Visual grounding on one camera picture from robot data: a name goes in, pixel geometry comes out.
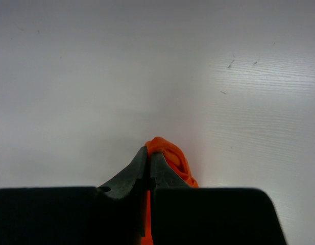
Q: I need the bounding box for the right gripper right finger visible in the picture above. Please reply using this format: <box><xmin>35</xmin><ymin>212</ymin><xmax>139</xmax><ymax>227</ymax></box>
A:
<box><xmin>150</xmin><ymin>152</ymin><xmax>191</xmax><ymax>244</ymax></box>

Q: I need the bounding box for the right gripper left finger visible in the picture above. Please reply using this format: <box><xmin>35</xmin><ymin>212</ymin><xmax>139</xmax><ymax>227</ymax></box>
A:
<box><xmin>98</xmin><ymin>146</ymin><xmax>148</xmax><ymax>244</ymax></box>

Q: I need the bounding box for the orange t shirt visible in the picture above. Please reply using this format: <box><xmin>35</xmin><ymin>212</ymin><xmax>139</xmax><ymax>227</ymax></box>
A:
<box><xmin>141</xmin><ymin>137</ymin><xmax>199</xmax><ymax>245</ymax></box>

